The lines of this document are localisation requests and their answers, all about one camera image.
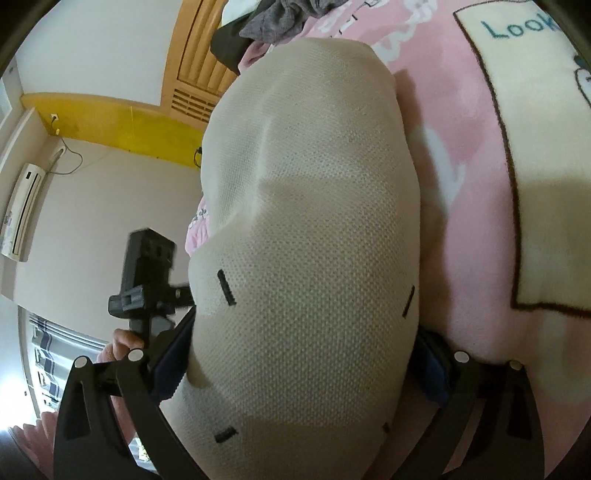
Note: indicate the white air conditioner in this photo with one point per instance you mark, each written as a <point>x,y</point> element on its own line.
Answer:
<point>21,212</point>

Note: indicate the beige hoodie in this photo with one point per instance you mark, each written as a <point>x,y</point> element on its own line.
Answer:
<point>314,230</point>

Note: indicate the grey hoodie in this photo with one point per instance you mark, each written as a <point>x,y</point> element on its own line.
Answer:
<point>277,21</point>

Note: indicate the white wall outlet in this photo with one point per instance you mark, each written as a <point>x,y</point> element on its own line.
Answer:
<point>55,117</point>

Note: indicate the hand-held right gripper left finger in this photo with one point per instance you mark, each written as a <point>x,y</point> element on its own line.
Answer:
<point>171,360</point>

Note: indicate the dark garment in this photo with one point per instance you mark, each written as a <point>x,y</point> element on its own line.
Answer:
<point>228,46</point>

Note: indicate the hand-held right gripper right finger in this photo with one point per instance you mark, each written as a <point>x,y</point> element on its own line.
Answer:
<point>434,369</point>

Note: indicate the person's left hand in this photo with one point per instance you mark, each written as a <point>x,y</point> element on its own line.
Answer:
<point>121,344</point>

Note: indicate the yellow wall panel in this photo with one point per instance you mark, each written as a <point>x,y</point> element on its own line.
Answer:
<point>115,124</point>

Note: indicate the grey curtain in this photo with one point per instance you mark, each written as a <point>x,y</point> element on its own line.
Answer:
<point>55,360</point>

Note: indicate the wooden headboard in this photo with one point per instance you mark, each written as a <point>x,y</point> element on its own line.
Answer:
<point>198,60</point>

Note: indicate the pink printed blanket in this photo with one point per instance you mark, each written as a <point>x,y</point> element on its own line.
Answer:
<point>461,138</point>

